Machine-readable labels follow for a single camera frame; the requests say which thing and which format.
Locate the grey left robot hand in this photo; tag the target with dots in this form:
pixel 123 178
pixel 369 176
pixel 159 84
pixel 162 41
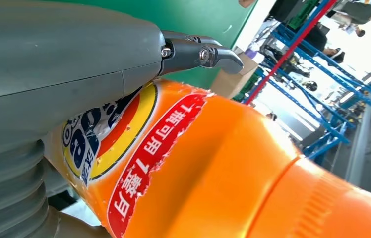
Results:
pixel 57 49

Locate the white desk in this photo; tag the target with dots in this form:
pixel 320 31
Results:
pixel 253 24

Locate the black carrying case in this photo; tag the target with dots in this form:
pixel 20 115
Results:
pixel 284 10

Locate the purple small item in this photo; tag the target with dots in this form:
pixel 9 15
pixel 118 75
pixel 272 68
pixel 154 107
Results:
pixel 254 52

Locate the green plastic crate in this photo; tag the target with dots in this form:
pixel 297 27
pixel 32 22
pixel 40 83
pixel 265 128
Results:
pixel 302 14

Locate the blue metal rack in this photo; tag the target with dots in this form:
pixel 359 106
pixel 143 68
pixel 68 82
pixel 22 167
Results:
pixel 307 49

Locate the brown cardboard box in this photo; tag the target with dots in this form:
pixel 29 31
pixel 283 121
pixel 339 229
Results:
pixel 233 82

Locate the person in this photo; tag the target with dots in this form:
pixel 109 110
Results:
pixel 356 11
pixel 318 39

